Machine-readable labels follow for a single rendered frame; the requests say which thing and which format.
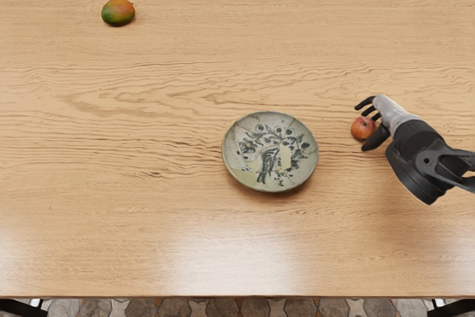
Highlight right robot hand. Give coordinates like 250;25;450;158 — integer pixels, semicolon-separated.
354;94;424;153

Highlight patterned ceramic plate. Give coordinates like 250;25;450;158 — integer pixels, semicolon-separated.
221;111;320;194

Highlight small red apple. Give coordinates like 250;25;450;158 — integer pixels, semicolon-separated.
350;116;377;143

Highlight green and red mango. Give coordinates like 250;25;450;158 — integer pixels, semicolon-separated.
100;0;136;27

